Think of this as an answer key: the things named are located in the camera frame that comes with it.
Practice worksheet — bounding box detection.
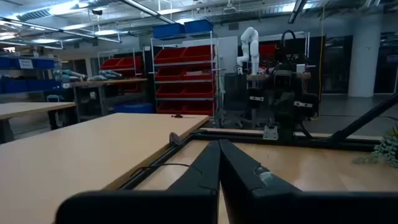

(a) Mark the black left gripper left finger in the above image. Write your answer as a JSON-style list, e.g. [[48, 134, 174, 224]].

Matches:
[[55, 139, 221, 224]]

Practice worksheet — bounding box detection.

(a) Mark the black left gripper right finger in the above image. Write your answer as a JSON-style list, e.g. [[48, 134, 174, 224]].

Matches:
[[219, 139, 398, 224]]

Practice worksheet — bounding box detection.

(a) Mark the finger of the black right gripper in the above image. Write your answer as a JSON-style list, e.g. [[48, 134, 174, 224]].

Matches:
[[248, 92, 284, 124], [283, 92, 320, 124]]

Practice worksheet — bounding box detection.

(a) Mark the red storage bin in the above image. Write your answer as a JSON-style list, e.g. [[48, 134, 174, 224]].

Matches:
[[181, 45, 216, 62], [182, 82, 216, 99], [157, 101, 184, 114], [154, 47, 187, 65], [182, 100, 215, 116], [155, 67, 184, 82], [182, 63, 215, 81], [156, 84, 184, 99]]

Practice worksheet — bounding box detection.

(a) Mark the white round pillar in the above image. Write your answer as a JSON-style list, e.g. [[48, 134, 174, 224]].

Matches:
[[347, 12, 384, 98]]

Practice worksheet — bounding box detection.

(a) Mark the green artificial plant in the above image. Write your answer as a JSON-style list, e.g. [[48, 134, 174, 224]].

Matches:
[[352, 124, 398, 169]]

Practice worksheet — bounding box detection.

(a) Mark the blue storage bin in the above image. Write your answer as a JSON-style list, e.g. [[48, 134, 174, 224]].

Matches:
[[183, 19, 215, 35], [152, 23, 187, 40], [113, 102, 154, 114]]

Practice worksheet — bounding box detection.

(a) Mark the light wooden desk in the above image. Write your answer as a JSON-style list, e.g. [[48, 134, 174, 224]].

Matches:
[[0, 112, 210, 224]]

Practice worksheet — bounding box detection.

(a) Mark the wooden side table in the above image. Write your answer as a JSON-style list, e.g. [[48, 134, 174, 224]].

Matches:
[[0, 101, 77, 144]]

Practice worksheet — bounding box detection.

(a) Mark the blue bin shelf unit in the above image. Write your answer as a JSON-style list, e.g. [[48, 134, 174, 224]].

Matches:
[[0, 55, 63, 95]]

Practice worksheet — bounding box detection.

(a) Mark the white paper label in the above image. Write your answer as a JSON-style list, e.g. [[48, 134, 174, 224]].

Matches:
[[18, 58, 34, 70]]

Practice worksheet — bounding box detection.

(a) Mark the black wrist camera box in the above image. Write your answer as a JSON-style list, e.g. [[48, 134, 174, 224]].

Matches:
[[273, 70, 294, 90]]

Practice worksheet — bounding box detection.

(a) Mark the silver metal mounting bracket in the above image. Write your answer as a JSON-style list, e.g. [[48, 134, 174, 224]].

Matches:
[[262, 124, 279, 141]]

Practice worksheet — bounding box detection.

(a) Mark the black aluminium table frame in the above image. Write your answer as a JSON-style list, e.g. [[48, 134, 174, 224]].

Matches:
[[118, 91, 398, 191]]

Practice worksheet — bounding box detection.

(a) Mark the black lamp cable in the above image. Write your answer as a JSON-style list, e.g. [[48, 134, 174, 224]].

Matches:
[[128, 162, 203, 191]]

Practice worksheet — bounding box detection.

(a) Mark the black camera cable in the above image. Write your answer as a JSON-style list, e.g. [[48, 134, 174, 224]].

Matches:
[[280, 29, 297, 65]]

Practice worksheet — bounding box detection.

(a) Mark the metal wire shelf rack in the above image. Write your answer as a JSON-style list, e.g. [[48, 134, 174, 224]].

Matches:
[[150, 30, 219, 118]]

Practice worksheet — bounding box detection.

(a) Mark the wire rack holding red bins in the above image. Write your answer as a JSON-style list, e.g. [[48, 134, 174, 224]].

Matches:
[[97, 48, 146, 94]]

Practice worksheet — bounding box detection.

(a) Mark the silver ventilation duct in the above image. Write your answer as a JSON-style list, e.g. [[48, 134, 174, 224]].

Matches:
[[15, 0, 94, 22]]

